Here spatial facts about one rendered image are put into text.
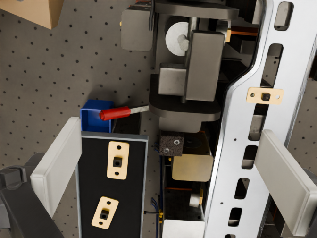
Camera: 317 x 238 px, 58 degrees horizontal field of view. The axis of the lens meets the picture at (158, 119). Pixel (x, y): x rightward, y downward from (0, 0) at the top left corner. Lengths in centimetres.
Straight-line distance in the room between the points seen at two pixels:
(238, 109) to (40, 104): 68
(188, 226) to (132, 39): 46
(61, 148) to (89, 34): 81
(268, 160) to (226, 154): 56
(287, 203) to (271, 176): 2
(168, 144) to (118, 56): 44
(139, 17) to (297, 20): 34
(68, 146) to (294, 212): 13
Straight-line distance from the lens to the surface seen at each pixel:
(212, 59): 46
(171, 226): 74
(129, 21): 56
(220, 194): 84
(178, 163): 66
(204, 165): 67
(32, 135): 115
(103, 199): 63
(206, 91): 48
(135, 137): 54
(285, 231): 94
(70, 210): 132
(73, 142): 19
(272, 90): 72
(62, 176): 18
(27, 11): 93
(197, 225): 75
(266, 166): 21
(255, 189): 85
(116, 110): 54
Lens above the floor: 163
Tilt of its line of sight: 65 degrees down
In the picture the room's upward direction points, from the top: 180 degrees clockwise
